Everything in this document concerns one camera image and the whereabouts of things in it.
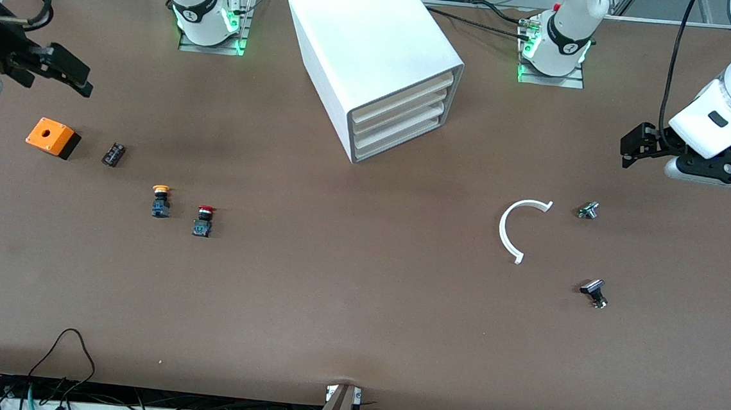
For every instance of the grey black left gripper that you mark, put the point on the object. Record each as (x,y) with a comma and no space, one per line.
(654,139)

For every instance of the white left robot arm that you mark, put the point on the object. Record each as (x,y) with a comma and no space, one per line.
(570,39)

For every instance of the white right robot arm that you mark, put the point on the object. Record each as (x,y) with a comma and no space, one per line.
(193,0)

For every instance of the orange button box with hole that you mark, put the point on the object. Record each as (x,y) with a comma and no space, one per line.
(49,134)

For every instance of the yellow mushroom push button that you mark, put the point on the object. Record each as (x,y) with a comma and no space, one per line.
(161,203)

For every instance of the red mushroom push button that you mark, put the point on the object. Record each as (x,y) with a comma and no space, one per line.
(202,224)

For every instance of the chrome tee pipe fitting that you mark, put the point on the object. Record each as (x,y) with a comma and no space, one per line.
(588,211)

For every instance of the small black contact block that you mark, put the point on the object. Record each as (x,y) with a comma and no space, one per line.
(113,154)

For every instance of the white semicircular plastic bracket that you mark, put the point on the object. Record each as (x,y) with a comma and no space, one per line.
(502,230)

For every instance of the white post clamp bracket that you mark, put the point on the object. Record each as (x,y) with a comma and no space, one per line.
(330,392)

